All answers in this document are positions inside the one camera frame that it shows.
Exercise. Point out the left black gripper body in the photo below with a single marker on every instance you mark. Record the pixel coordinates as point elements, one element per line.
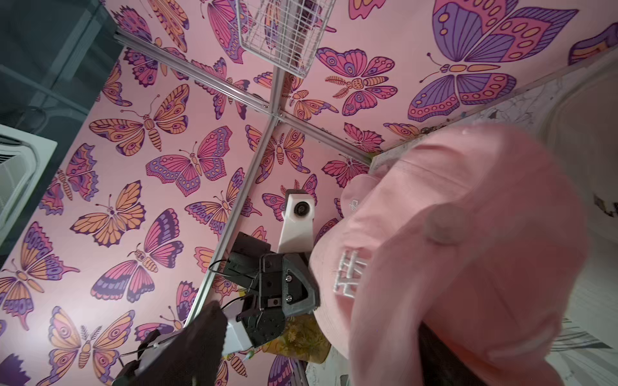
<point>287,284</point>

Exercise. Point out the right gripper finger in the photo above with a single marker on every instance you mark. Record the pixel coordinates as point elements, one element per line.
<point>193,358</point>

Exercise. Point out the plain pink cap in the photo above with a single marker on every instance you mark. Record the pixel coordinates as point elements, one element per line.
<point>464,273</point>

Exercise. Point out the pink cap with logo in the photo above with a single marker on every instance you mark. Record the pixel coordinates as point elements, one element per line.
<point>354,196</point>

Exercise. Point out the cream cap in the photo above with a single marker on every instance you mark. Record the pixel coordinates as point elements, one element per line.
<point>581,131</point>

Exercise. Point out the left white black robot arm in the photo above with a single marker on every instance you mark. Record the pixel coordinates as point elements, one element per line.
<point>247,326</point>

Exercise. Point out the potted green plant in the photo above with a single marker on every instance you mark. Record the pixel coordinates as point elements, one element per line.
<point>302,339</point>

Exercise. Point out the white ceiling air vent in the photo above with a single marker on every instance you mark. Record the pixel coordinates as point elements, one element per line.
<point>24,158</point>

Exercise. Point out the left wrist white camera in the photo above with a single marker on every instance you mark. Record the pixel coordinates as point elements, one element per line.
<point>297,235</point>

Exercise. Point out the aluminium frame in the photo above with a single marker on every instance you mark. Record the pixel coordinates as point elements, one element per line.
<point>121,169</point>

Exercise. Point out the white wire basket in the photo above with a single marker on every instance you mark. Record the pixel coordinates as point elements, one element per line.
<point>285,33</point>

